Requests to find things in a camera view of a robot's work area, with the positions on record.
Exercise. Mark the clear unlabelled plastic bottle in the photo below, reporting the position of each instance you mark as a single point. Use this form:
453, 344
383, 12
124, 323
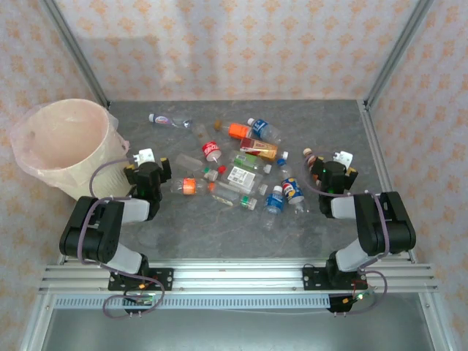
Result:
189, 161

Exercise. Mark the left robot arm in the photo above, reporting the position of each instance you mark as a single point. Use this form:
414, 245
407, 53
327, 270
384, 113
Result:
95, 234

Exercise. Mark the white label clear bottle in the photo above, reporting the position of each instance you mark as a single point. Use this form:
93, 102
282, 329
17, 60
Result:
241, 177

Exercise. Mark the small bottle green cap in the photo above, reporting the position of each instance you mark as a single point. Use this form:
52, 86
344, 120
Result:
210, 174

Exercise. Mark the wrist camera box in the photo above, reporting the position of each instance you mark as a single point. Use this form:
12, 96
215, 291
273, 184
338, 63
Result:
343, 158
146, 155

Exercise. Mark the pepsi label plastic bottle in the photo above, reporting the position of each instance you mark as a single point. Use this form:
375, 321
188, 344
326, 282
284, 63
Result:
292, 189

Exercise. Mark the cream plastic bin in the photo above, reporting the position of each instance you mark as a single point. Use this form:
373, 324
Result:
73, 179

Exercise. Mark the aluminium frame post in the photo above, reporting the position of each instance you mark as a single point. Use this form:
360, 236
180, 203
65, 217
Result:
398, 51
433, 329
74, 47
34, 325

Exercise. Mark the tall blue label bottle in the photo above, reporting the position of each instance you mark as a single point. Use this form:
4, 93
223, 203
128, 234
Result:
274, 203

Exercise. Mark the purple label plastic bottle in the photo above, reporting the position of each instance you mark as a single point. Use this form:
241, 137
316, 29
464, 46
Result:
170, 120

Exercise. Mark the orange juice carton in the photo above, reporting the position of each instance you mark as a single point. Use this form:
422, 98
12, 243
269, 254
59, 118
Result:
259, 148

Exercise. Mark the pink plastic bin liner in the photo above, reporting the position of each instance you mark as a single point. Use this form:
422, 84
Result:
55, 135

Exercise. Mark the aluminium side rail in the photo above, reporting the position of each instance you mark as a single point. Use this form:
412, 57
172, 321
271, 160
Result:
378, 146

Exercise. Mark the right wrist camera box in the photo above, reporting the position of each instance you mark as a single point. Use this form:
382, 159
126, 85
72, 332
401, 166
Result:
343, 158

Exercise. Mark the red label cola bottle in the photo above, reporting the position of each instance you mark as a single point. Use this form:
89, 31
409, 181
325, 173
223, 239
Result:
211, 149

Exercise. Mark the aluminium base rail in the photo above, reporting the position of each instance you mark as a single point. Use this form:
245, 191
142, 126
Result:
237, 279

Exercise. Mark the green circuit board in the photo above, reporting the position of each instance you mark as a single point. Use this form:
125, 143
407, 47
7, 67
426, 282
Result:
140, 300
360, 296

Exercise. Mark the short blue label bottle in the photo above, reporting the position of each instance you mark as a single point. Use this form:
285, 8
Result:
260, 126

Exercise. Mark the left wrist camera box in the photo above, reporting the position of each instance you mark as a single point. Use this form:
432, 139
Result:
146, 155

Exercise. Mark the orange label brown cap bottle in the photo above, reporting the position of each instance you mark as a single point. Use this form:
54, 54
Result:
239, 131

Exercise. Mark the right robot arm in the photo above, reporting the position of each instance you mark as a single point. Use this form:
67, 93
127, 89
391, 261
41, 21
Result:
398, 226

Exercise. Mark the green label clear bottle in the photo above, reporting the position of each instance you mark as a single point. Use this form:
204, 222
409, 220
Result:
248, 162

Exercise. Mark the clear square bottle green cap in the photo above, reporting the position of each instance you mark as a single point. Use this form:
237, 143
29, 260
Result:
234, 197

